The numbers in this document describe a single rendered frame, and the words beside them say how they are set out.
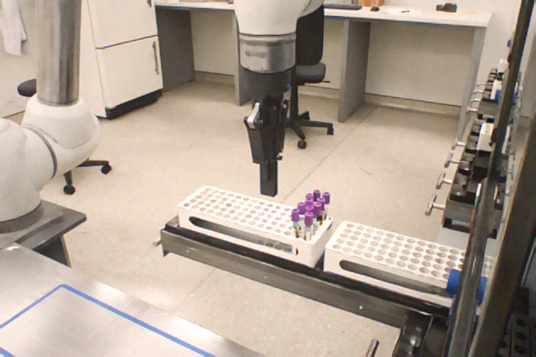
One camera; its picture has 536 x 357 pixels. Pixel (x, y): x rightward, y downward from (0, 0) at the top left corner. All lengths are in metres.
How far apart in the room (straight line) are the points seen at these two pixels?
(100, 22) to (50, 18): 2.82
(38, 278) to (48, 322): 0.12
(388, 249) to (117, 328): 0.45
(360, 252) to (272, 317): 1.15
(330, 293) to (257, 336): 1.04
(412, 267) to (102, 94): 3.60
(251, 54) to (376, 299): 0.45
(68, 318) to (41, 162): 0.54
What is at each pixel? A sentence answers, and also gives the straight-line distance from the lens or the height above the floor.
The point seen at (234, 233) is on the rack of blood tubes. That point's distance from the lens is 0.94.
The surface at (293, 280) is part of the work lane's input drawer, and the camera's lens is 0.85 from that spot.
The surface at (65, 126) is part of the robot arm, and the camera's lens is 1.27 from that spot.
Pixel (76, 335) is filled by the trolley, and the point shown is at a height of 0.82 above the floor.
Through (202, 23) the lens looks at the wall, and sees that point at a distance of 5.16.
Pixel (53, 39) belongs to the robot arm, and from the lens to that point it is 1.21.
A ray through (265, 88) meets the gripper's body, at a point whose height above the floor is 1.12.
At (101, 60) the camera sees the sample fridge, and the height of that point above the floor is 0.52.
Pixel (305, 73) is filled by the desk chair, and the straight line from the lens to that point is 3.33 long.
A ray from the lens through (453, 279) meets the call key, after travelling 0.57.
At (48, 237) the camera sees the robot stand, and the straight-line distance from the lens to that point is 1.24.
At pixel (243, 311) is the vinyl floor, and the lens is 1.95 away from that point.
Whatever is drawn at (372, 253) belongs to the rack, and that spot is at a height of 0.86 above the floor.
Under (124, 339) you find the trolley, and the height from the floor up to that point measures 0.82.
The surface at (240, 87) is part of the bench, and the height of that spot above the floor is 0.18.
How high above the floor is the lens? 1.33
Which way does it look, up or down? 27 degrees down
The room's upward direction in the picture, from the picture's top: straight up
